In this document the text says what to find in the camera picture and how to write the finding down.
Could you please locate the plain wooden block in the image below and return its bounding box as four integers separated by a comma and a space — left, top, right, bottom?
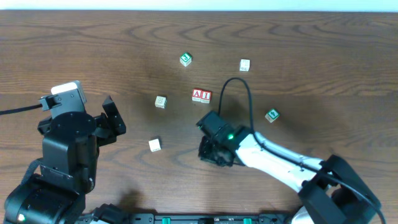
239, 59, 251, 72
155, 96, 167, 109
149, 139, 161, 152

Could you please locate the plain wooden block centre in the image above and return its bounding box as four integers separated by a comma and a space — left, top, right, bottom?
155, 96, 167, 109

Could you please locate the plain wooden block lower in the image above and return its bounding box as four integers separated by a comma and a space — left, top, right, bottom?
149, 139, 161, 152

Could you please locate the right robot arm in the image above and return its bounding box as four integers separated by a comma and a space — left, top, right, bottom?
197, 111, 386, 223

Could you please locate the green letter J block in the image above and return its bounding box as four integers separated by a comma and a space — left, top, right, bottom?
180, 52, 192, 67

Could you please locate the green number 4 block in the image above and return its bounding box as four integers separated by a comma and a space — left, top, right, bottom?
265, 108, 280, 123

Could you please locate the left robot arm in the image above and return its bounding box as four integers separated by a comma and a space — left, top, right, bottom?
4, 93, 126, 224

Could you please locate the plain wooden block top right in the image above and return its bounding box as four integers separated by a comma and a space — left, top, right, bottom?
239, 59, 251, 72

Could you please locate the red letter A block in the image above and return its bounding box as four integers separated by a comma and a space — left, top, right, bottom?
192, 88, 202, 102

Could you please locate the red letter I block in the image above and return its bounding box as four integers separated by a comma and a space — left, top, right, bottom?
200, 90, 212, 104

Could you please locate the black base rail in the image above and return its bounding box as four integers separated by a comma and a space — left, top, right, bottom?
77, 212, 296, 224

